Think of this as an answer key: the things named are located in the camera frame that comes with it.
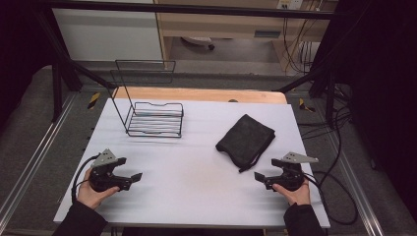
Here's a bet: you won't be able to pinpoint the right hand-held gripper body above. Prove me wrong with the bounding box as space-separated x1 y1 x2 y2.
278 151 320 193

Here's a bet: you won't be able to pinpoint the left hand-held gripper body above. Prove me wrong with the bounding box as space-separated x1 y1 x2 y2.
89 148 123 193

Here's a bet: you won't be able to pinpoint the black cloth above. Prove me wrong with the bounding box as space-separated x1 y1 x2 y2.
214 113 276 174

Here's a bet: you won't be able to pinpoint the black wire rack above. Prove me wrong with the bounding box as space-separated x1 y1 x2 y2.
109 59 185 139

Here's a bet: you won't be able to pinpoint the person's right hand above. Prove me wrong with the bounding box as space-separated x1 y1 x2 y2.
271 178 312 207

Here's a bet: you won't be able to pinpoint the person's left hand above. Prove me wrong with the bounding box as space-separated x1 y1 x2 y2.
77 167 121 210

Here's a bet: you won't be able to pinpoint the white board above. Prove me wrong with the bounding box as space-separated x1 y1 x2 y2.
52 97 331 230

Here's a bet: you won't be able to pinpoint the yellow black striped tape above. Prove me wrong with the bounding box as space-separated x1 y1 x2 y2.
87 91 101 110
298 97 316 113

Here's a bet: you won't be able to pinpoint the wooden table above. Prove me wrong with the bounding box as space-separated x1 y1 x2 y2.
111 86 289 105

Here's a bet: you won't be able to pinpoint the white cabinet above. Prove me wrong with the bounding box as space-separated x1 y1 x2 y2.
51 7 164 62

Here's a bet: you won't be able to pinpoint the white chair base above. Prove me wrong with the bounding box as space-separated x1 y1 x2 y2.
181 35 216 51

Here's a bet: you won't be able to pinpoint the light wooden desk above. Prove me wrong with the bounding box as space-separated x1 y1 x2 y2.
153 0 339 72

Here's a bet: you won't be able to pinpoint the white power strip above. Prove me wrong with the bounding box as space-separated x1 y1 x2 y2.
276 0 305 11

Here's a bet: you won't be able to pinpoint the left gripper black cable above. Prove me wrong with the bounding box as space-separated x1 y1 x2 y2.
71 152 101 205

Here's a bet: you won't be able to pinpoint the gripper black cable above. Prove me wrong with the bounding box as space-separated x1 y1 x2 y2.
71 152 101 205
303 170 359 227

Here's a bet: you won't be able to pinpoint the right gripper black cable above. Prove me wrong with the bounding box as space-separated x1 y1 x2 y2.
303 170 359 227

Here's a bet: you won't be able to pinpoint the aluminium rail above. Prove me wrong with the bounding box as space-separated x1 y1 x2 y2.
323 129 386 236
0 92 79 224

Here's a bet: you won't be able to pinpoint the black floor cables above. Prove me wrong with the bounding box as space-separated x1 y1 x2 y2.
296 82 354 141

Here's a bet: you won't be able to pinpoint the bundle of hanging cables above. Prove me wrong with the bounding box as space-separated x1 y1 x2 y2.
282 16 329 75

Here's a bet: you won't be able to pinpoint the black metal frame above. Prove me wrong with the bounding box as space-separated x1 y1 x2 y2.
32 0 353 123

